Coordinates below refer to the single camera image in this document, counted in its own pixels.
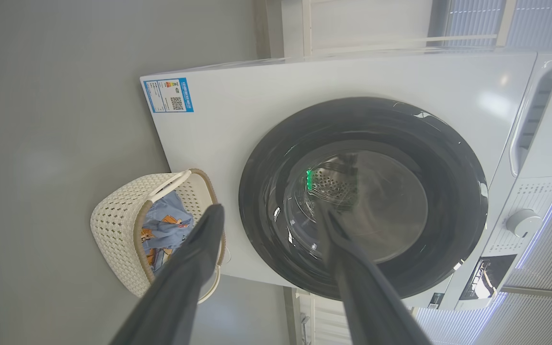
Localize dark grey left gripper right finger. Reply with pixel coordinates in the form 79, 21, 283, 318
314, 204, 433, 345

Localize dark round glass washer door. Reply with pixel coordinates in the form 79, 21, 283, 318
239, 97, 489, 301

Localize cream perforated laundry basket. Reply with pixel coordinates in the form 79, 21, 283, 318
90, 169, 226, 304

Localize white washing machine dial knob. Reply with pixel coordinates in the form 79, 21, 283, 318
506, 209, 542, 238

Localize white front-load washing machine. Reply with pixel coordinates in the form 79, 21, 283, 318
140, 48, 552, 312

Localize blue energy label sticker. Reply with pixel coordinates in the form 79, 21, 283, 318
142, 78, 194, 114

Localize blue cartoon print garment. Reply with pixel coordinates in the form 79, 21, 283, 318
141, 191, 194, 276

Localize white window frame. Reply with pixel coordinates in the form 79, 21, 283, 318
266, 0, 516, 59

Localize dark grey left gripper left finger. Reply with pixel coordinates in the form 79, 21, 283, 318
110, 204, 226, 345

